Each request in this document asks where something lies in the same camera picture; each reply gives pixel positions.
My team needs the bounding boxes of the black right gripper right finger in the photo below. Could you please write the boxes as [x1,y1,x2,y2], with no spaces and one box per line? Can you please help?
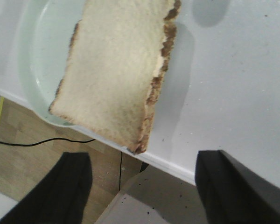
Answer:
[195,150,280,224]

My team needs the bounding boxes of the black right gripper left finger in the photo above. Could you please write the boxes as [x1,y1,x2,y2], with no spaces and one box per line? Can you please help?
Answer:
[0,153,92,224]

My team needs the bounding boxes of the white bread slice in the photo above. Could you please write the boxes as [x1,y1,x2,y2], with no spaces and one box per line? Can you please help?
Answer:
[49,0,181,154]

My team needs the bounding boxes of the mint green round plate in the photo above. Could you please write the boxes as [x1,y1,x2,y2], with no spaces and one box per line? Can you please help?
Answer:
[18,0,85,127]

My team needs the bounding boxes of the black floor cable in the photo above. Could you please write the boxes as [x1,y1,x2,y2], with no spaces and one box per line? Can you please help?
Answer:
[0,137,123,192]

